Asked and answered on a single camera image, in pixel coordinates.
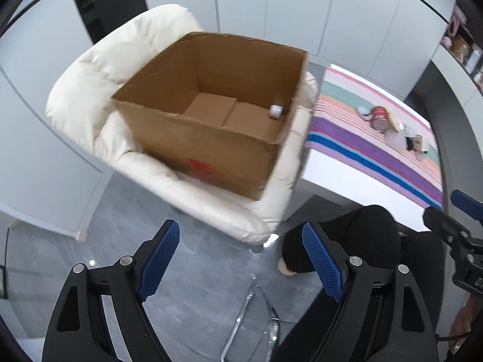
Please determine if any frosted square plastic lid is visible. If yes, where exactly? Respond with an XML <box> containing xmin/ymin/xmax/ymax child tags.
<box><xmin>384</xmin><ymin>129</ymin><xmax>407</xmax><ymax>152</ymax></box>

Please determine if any white plastic jar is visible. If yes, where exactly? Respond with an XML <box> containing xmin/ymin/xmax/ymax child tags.
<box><xmin>269</xmin><ymin>105</ymin><xmax>283</xmax><ymax>119</ymax></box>

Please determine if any person's right hand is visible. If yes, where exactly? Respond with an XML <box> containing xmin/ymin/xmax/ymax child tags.
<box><xmin>449</xmin><ymin>295</ymin><xmax>482</xmax><ymax>355</ymax></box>

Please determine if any black trouser leg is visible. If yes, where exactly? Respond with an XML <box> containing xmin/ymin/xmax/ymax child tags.
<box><xmin>273</xmin><ymin>205</ymin><xmax>445</xmax><ymax>361</ymax></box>

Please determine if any chrome chair leg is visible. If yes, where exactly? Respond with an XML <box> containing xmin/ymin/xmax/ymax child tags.
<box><xmin>220</xmin><ymin>275</ymin><xmax>281</xmax><ymax>361</ymax></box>

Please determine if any white table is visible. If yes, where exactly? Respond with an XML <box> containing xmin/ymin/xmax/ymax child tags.
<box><xmin>299</xmin><ymin>61</ymin><xmax>446</xmax><ymax>235</ymax></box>

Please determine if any red metal can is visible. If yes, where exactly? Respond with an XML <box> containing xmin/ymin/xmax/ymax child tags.
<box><xmin>370</xmin><ymin>106</ymin><xmax>391</xmax><ymax>132</ymax></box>

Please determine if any white round compact case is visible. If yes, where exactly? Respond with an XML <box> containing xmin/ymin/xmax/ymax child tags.
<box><xmin>356</xmin><ymin>106</ymin><xmax>373</xmax><ymax>121</ymax></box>

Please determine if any striped colourful blanket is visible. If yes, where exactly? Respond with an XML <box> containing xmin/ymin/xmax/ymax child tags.
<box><xmin>305</xmin><ymin>65</ymin><xmax>444</xmax><ymax>208</ymax></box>

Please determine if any brown cardboard box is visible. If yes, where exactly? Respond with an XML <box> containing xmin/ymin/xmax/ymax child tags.
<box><xmin>113</xmin><ymin>32</ymin><xmax>307</xmax><ymax>199</ymax></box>

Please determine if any cream padded armchair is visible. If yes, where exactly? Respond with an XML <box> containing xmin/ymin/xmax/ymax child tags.
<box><xmin>46</xmin><ymin>4</ymin><xmax>317</xmax><ymax>244</ymax></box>

